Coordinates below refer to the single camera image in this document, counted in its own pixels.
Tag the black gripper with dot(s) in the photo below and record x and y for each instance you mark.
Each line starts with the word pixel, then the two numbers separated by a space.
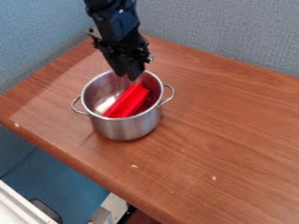
pixel 119 38

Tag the red cloth object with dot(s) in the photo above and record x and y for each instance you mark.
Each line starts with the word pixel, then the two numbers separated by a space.
pixel 128 102

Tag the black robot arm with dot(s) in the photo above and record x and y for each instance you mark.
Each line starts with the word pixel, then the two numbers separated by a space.
pixel 105 2

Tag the metal pot with handles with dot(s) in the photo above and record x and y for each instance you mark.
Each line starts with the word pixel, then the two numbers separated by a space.
pixel 99 95

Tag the white appliance lower left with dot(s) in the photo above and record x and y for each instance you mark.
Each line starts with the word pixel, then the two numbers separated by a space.
pixel 17 210

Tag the white table leg bracket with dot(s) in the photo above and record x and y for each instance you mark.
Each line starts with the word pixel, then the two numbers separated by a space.
pixel 111 211

